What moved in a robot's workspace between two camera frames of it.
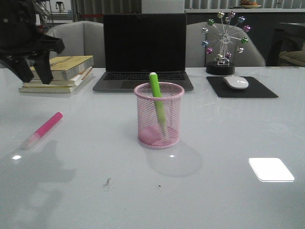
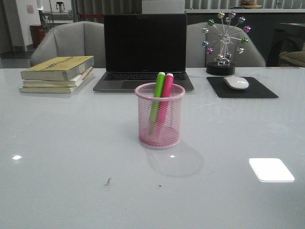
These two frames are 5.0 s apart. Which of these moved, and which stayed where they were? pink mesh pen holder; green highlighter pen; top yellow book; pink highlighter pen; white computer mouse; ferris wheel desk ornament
Moved: green highlighter pen; pink highlighter pen
Stayed: ferris wheel desk ornament; white computer mouse; pink mesh pen holder; top yellow book
